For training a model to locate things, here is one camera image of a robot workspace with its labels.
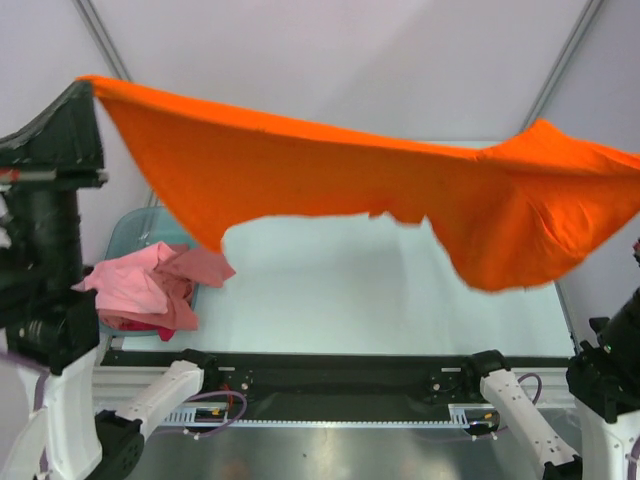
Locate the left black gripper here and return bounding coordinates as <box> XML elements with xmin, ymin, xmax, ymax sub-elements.
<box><xmin>0</xmin><ymin>75</ymin><xmax>113</xmax><ymax>286</ymax></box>

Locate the orange t shirt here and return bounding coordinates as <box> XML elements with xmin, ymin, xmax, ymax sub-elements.
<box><xmin>90</xmin><ymin>76</ymin><xmax>639</xmax><ymax>292</ymax></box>

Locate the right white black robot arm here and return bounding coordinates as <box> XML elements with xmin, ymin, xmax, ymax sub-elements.
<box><xmin>461</xmin><ymin>293</ymin><xmax>639</xmax><ymax>479</ymax></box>

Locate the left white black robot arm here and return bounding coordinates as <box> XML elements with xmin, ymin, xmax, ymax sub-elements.
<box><xmin>1</xmin><ymin>80</ymin><xmax>221</xmax><ymax>479</ymax></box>

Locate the blue plastic basket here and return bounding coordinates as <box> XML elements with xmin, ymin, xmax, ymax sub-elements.
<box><xmin>98</xmin><ymin>207</ymin><xmax>194</xmax><ymax>327</ymax></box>

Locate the light pink t shirt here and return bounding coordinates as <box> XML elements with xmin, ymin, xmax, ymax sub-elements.
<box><xmin>71</xmin><ymin>242</ymin><xmax>192</xmax><ymax>314</ymax></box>

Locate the left aluminium frame post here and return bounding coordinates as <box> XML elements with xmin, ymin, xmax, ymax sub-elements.
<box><xmin>69</xmin><ymin>0</ymin><xmax>166</xmax><ymax>206</ymax></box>

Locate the aluminium frame post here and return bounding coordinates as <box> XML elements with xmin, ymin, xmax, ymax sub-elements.
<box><xmin>69</xmin><ymin>0</ymin><xmax>166</xmax><ymax>206</ymax></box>
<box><xmin>519</xmin><ymin>0</ymin><xmax>609</xmax><ymax>132</ymax></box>

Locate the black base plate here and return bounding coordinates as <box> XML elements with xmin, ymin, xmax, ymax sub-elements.
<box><xmin>93</xmin><ymin>350</ymin><xmax>574</xmax><ymax>421</ymax></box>

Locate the white slotted cable duct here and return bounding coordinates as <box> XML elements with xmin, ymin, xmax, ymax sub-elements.
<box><xmin>161</xmin><ymin>404</ymin><xmax>498</xmax><ymax>429</ymax></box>

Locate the right aluminium frame post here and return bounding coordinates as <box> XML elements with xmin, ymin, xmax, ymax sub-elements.
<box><xmin>519</xmin><ymin>0</ymin><xmax>609</xmax><ymax>132</ymax></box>

